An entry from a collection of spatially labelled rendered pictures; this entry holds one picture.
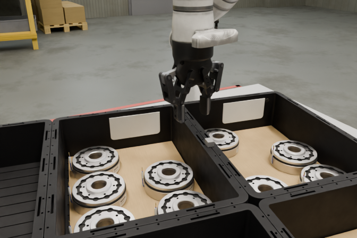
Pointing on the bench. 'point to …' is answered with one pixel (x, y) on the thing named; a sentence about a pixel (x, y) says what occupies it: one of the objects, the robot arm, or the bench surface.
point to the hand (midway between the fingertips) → (192, 110)
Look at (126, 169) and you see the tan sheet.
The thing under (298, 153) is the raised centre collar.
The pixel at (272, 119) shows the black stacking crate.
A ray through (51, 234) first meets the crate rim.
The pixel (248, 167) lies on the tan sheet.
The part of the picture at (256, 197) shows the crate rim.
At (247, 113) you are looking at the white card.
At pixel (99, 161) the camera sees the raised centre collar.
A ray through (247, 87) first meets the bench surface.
